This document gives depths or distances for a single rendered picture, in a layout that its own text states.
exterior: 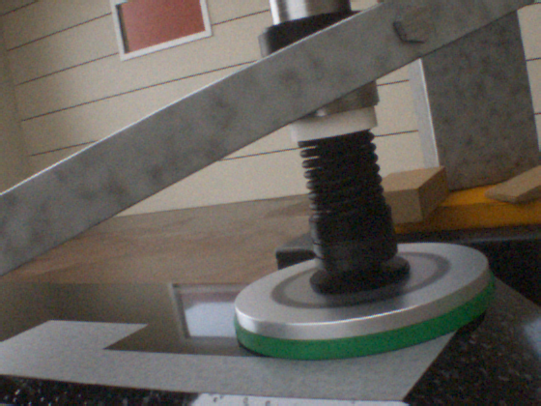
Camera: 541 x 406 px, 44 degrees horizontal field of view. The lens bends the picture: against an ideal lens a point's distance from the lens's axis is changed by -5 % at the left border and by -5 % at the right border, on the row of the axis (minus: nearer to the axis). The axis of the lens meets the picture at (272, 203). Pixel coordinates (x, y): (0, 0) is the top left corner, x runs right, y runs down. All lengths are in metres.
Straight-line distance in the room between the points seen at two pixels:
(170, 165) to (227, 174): 7.36
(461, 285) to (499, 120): 0.75
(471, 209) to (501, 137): 0.20
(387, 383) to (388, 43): 0.24
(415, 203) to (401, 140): 5.92
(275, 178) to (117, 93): 2.34
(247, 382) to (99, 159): 0.18
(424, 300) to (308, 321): 0.08
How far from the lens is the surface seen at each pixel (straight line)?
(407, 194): 1.02
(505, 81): 1.24
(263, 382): 0.48
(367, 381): 0.45
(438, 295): 0.50
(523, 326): 0.56
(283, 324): 0.50
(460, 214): 1.10
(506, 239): 1.03
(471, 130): 1.23
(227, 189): 7.88
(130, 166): 0.47
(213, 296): 0.72
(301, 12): 0.53
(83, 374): 0.58
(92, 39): 8.87
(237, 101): 0.48
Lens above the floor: 0.98
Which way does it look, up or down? 8 degrees down
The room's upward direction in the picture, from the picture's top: 11 degrees counter-clockwise
